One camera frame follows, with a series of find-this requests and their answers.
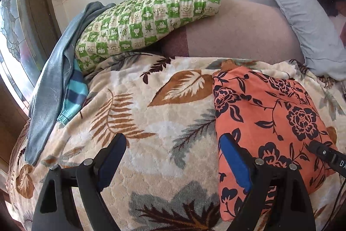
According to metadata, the grey-blue knit sweater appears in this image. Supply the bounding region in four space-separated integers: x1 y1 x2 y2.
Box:
24 2 117 166

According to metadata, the cream leaf print blanket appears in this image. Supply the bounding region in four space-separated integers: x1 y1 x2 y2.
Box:
7 54 346 231

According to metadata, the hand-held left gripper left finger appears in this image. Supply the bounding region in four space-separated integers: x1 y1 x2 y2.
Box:
31 133 127 231

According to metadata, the thin black cable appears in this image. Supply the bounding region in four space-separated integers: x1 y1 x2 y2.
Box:
322 178 346 231

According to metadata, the blue striped knit sweater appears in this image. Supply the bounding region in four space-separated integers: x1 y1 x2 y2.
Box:
57 60 90 124

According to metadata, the mauve bed sheet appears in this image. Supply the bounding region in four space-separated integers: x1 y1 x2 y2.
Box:
159 0 306 66

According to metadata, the orange floral garment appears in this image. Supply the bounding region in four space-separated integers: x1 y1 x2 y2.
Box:
212 66 340 222

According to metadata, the stained glass window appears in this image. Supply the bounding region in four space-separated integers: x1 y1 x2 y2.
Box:
0 0 54 112

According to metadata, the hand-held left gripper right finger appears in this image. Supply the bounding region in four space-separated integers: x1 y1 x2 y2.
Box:
218 133 317 231

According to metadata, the green checked pillow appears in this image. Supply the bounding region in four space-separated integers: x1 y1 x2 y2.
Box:
74 0 223 76

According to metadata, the grey-blue pillow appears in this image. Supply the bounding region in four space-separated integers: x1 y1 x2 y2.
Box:
246 0 346 80

